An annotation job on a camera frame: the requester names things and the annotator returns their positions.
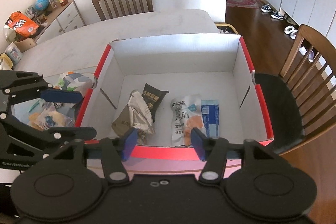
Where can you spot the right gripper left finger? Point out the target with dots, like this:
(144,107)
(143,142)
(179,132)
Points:
(113,153)

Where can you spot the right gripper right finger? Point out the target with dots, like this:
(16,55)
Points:
(213,152)

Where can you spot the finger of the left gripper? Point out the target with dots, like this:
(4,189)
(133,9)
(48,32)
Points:
(72,133)
(61,96)

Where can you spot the clear bread snack bag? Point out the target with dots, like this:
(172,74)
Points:
(49,118)

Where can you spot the white tissue pack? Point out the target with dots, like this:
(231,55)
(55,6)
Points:
(74,82)

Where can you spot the silver foil snack bag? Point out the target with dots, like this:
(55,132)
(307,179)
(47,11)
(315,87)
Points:
(135,114)

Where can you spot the blue wafer packet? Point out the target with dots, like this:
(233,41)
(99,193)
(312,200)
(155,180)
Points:
(211,119)

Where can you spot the white chicken sausage packet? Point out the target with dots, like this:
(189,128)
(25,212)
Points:
(187,114)

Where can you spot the black sesame snack packet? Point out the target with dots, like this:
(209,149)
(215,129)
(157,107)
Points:
(153,98)

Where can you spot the white sideboard cabinet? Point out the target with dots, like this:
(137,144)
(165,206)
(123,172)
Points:
(61,20)

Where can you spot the red cardboard shoe box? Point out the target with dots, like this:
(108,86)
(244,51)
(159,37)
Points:
(215,66)

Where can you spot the orange snack bag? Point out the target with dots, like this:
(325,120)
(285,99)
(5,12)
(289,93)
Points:
(23,26)

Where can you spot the blue globe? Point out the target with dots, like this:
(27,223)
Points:
(41,5)

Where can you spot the brown wooden chair right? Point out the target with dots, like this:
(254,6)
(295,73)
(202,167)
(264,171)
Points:
(299,97)

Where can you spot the brown wooden chair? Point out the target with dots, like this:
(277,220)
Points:
(109,9)
(299,97)

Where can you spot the brown wooden chair far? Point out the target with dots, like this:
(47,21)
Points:
(109,9)

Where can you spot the white slippers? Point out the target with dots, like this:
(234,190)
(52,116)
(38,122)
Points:
(291,31)

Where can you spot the pair of sneakers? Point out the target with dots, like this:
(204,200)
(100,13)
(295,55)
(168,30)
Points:
(274,14)

